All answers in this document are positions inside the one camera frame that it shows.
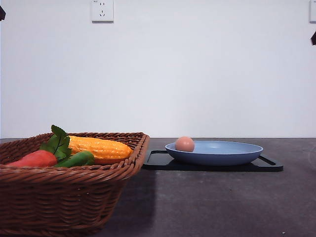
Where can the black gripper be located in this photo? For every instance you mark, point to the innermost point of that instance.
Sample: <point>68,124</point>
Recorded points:
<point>314,39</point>
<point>2,13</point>

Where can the light blue plate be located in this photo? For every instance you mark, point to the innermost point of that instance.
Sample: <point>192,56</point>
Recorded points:
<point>215,153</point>

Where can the brown egg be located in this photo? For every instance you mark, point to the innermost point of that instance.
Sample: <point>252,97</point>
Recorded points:
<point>185,144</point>

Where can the brown wicker basket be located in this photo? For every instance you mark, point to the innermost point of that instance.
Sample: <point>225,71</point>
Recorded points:
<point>67,201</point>

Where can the green toy carrot leaves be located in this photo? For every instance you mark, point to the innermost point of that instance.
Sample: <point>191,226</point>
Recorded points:
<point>58,144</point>

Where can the red toy carrot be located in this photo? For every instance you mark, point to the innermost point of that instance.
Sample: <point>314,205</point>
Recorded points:
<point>36,158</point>

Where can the green toy pepper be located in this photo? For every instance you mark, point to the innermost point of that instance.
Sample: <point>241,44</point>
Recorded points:
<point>78,159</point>

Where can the yellow toy corn cob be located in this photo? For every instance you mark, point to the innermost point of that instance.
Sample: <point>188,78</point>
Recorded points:
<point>102,152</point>

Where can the dark green tray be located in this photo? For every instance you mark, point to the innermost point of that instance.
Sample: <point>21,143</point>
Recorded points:
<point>162,161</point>

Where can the white wall socket right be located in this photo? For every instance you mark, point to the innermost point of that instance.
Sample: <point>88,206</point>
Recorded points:
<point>312,11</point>

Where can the white wall socket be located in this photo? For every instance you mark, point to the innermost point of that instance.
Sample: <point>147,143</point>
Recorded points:
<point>102,11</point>
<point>312,11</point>

